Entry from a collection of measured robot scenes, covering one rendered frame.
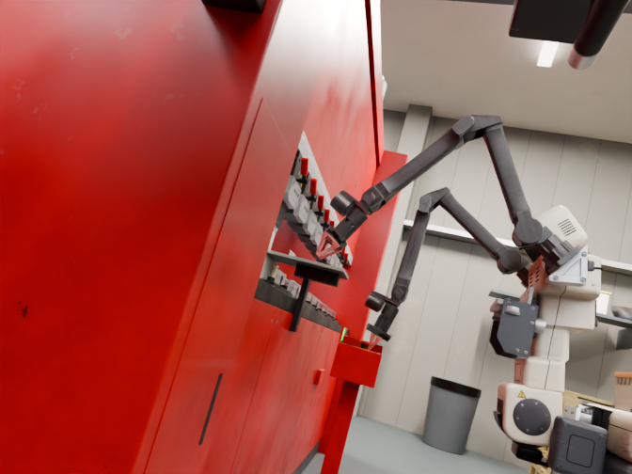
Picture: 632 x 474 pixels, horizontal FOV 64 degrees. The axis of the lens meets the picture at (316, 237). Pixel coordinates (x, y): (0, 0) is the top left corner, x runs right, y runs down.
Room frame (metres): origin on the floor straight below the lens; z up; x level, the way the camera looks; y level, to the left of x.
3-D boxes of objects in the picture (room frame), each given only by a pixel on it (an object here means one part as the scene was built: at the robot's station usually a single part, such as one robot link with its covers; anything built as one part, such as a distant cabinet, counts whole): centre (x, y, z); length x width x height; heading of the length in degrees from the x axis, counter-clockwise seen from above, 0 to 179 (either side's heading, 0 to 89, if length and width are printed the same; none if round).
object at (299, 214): (1.86, 0.11, 1.26); 0.15 x 0.09 x 0.17; 169
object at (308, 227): (2.06, 0.07, 1.26); 0.15 x 0.09 x 0.17; 169
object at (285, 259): (1.66, 0.00, 1.00); 0.26 x 0.18 x 0.01; 79
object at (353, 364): (1.93, -0.27, 0.75); 0.20 x 0.16 x 0.18; 171
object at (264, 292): (2.32, -0.02, 0.85); 3.00 x 0.21 x 0.04; 169
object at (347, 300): (3.95, -0.13, 1.15); 0.85 x 0.25 x 2.30; 79
